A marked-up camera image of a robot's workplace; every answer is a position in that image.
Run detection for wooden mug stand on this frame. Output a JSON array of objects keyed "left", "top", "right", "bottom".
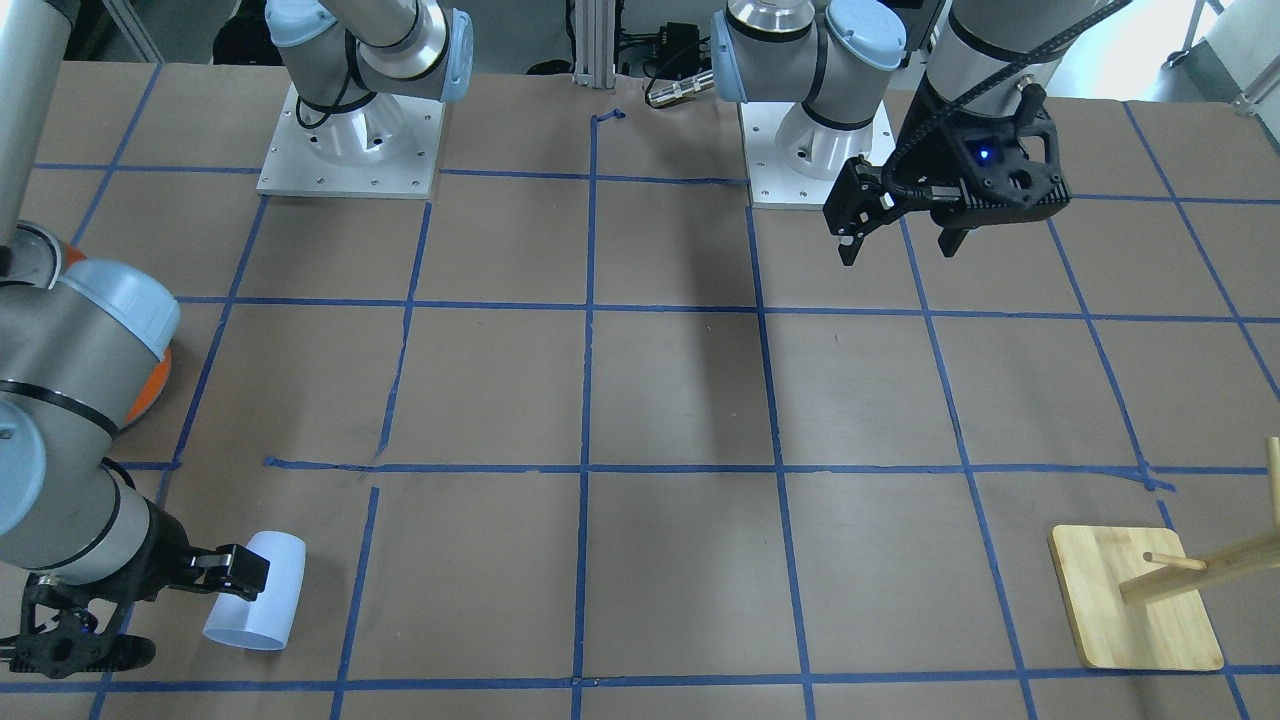
[{"left": 1048, "top": 437, "right": 1280, "bottom": 671}]

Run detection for aluminium frame post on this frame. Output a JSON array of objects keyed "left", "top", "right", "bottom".
[{"left": 566, "top": 1, "right": 620, "bottom": 92}]

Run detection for silver cable connector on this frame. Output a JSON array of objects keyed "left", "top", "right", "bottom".
[{"left": 645, "top": 70, "right": 716, "bottom": 110}]

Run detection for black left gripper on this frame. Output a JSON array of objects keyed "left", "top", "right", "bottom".
[{"left": 823, "top": 85, "right": 1073, "bottom": 266}]

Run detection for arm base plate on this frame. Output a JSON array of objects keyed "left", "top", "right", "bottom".
[
  {"left": 739, "top": 102, "right": 895, "bottom": 211},
  {"left": 256, "top": 87, "right": 448, "bottom": 200}
]

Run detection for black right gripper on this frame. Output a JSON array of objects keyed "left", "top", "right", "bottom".
[{"left": 3, "top": 500, "right": 270, "bottom": 679}]

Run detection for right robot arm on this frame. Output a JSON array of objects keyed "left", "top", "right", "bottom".
[{"left": 1, "top": 1, "right": 475, "bottom": 679}]

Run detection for orange canister with metal lid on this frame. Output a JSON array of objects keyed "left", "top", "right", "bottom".
[{"left": 3, "top": 220, "right": 173, "bottom": 429}]

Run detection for light blue cup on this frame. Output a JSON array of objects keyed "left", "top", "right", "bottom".
[{"left": 204, "top": 530, "right": 306, "bottom": 651}]

